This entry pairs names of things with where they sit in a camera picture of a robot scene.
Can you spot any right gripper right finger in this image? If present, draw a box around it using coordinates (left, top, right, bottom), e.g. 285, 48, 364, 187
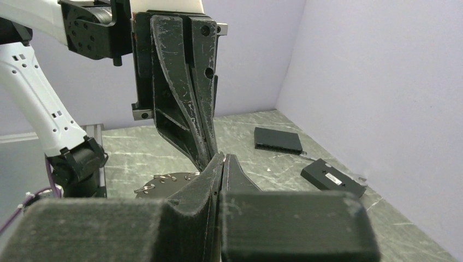
219, 154, 382, 261

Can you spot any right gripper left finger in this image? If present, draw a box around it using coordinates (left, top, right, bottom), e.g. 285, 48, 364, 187
1, 153, 224, 261

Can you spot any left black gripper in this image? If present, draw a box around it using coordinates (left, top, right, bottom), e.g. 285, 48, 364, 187
132, 10, 228, 171

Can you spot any large metal keyring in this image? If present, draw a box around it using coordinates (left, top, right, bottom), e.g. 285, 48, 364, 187
134, 172, 200, 199

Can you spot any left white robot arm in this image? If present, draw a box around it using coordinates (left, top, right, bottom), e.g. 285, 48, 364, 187
1, 1, 228, 198

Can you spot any black flat box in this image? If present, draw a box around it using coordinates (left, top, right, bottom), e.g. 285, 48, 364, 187
254, 127, 303, 155

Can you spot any black box with label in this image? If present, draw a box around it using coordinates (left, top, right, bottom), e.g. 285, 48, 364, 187
300, 159, 366, 198

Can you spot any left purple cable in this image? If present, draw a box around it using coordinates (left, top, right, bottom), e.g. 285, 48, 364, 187
0, 157, 62, 236

